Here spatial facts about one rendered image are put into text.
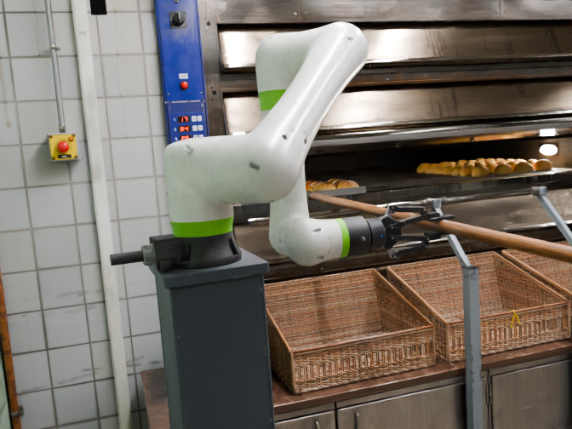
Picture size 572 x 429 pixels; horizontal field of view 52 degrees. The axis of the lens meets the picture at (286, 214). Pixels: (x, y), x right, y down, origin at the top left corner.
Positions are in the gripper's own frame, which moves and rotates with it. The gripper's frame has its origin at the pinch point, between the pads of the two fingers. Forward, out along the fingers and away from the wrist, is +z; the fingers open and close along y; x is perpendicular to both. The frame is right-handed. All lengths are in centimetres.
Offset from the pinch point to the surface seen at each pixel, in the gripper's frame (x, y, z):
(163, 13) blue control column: -101, -72, -50
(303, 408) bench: -49, 65, -23
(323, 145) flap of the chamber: -89, -20, 5
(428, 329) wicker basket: -54, 48, 28
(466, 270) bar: -45, 26, 38
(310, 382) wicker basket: -54, 59, -18
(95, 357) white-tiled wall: -104, 55, -88
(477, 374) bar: -44, 63, 40
